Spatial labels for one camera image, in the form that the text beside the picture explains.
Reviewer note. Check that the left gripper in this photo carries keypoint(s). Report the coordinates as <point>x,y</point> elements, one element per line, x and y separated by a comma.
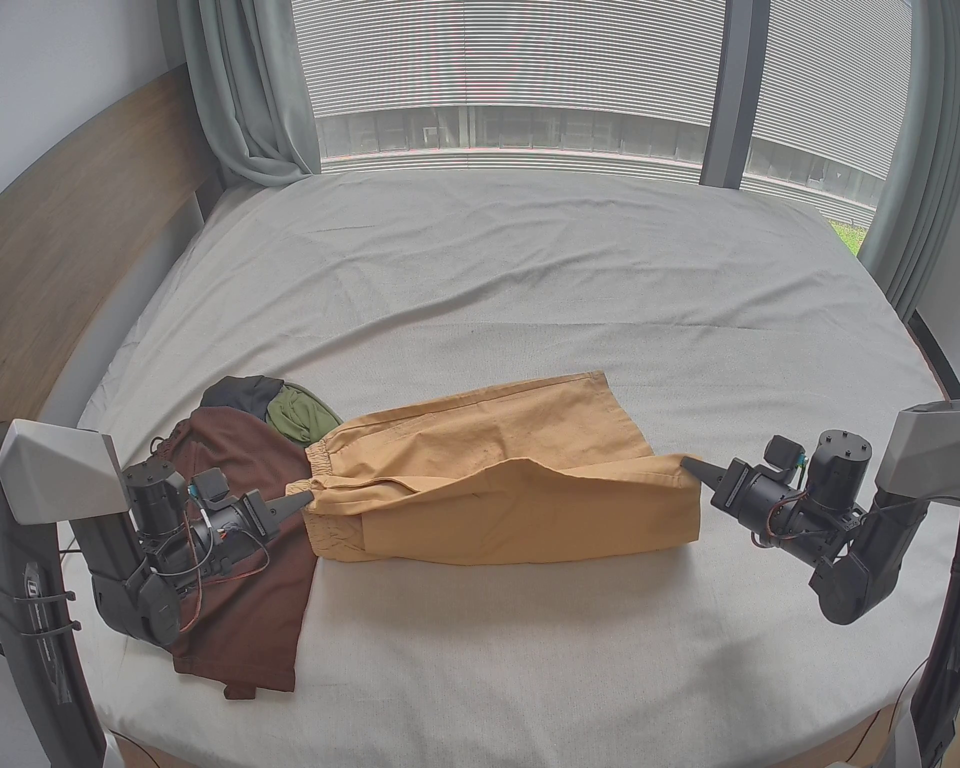
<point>240,525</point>

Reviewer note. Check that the olive green garment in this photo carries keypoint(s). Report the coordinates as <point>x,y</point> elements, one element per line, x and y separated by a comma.
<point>300,416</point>

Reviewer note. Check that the brown shorts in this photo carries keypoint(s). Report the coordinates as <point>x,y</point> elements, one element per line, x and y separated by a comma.
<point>247,622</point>

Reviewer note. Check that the window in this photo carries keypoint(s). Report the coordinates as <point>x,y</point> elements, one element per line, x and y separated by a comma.
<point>739,90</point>

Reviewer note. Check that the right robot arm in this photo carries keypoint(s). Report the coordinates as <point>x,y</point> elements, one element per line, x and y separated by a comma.
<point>915,457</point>

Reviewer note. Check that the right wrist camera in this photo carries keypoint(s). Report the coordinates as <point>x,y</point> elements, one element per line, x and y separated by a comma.
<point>784,452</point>

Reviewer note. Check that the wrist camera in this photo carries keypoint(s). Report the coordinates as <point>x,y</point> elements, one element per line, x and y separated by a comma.
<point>210,484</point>
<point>784,452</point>

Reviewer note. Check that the bed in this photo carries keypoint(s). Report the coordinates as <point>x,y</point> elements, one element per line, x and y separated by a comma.
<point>600,300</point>

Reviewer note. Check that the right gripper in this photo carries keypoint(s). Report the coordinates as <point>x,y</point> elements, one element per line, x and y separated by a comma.
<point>757,499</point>

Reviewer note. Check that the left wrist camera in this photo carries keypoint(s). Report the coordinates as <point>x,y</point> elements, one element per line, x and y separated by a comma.
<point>210,484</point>

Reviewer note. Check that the black garment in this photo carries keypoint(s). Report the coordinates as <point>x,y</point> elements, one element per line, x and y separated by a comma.
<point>236,394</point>

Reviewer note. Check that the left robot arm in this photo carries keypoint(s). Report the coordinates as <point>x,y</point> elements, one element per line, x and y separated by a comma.
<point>52,472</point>

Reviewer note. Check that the tan shorts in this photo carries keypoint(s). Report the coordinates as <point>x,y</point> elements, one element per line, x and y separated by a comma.
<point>525,510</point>

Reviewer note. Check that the grey-green curtain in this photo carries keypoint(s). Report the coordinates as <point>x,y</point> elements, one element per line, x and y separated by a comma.
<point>240,75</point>
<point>922,187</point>

